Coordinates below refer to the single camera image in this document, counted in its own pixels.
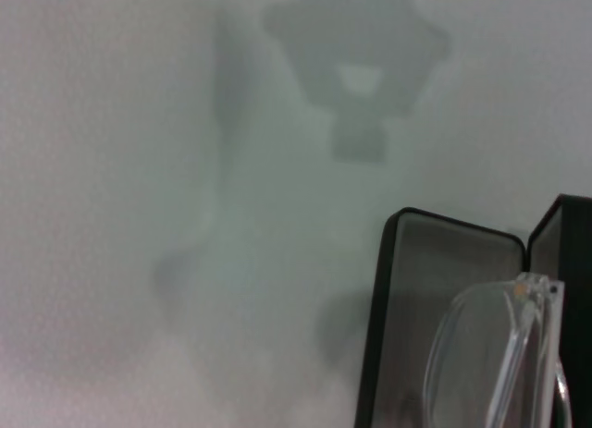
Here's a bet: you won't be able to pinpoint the black glasses case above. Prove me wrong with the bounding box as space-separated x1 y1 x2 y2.
352 193 592 428

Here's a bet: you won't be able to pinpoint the clear white glasses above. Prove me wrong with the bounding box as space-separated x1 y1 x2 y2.
422 271 575 428

